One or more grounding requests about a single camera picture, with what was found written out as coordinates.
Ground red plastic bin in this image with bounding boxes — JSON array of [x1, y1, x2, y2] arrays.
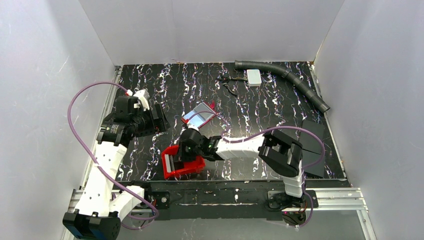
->
[[161, 145, 206, 180]]

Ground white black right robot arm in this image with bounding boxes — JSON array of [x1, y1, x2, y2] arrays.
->
[[176, 127, 304, 198]]

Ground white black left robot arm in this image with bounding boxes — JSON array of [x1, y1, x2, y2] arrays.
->
[[62, 89, 170, 240]]

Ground upper black card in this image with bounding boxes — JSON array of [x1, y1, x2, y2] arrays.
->
[[298, 119, 326, 155]]

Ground black grey pliers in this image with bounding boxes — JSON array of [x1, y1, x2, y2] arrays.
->
[[216, 75, 248, 97]]

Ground white rectangular box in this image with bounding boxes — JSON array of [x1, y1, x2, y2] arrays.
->
[[246, 69, 262, 87]]

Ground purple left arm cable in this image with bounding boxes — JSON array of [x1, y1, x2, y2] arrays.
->
[[67, 81, 160, 231]]

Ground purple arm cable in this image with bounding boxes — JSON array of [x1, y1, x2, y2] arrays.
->
[[185, 110, 327, 229], [67, 81, 160, 231]]

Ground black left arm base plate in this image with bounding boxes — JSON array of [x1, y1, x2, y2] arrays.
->
[[143, 186, 171, 210]]

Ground grey corrugated hose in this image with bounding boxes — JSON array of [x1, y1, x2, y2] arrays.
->
[[234, 59, 331, 114]]

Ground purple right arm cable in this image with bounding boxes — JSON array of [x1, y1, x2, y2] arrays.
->
[[185, 110, 327, 229]]

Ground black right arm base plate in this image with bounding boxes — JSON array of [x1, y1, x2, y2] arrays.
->
[[264, 190, 319, 212]]

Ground aluminium frame rail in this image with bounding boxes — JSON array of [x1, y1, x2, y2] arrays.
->
[[61, 66, 379, 240]]

